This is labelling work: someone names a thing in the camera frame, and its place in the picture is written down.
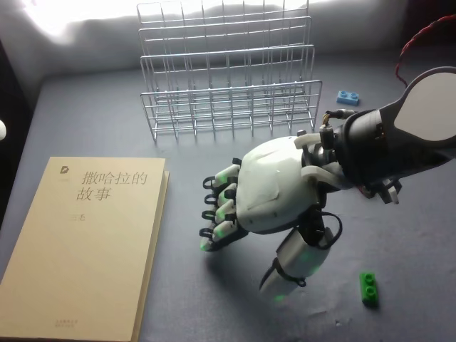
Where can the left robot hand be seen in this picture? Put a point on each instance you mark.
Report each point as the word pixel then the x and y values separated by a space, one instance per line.
pixel 2 130

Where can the white backdrop sheet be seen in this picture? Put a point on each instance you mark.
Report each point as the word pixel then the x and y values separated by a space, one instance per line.
pixel 89 35

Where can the green toy brick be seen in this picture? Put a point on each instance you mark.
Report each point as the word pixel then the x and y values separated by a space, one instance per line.
pixel 368 290

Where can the blue toy brick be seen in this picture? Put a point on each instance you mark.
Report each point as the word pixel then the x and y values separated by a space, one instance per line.
pixel 348 98

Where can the beige book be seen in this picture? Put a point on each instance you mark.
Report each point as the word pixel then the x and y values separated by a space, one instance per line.
pixel 82 256

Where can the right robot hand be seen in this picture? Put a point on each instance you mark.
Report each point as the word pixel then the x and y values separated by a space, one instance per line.
pixel 270 185

